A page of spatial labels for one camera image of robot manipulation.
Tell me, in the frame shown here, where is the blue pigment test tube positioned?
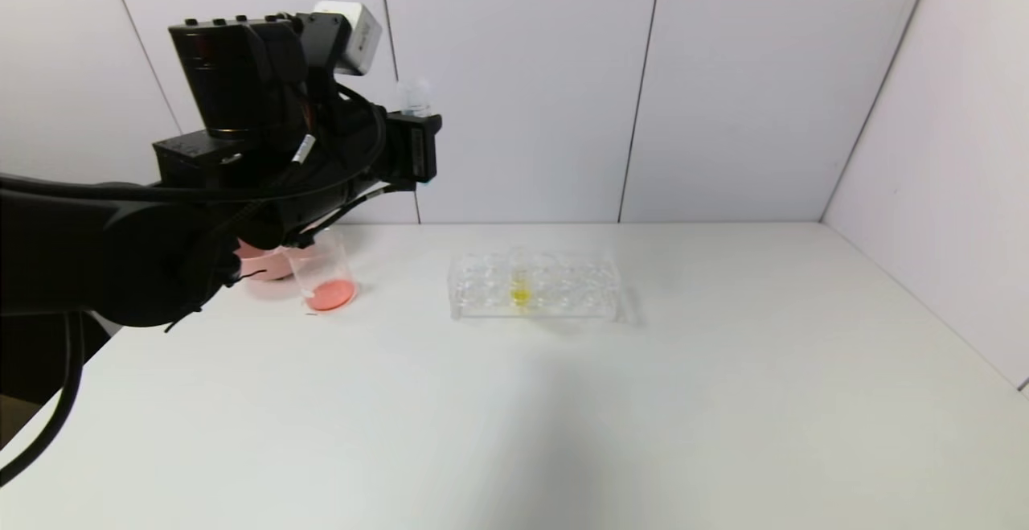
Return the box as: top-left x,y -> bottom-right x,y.
397,76 -> 436,119

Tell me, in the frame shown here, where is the yellow pigment test tube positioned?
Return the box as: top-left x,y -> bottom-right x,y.
510,247 -> 533,310

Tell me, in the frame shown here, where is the clear acrylic test tube rack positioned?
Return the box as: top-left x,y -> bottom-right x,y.
448,247 -> 624,322

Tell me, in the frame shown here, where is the clear glass beaker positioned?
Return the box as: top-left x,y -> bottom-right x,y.
285,227 -> 359,313

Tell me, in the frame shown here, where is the pink plastic bowl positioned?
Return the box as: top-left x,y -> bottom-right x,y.
233,239 -> 322,281

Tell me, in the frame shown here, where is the black background furniture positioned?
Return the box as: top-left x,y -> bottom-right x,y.
0,313 -> 110,404

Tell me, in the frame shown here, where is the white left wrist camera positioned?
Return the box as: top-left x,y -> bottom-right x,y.
312,1 -> 383,77

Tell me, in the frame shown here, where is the black camera cable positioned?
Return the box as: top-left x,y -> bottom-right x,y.
0,84 -> 399,487

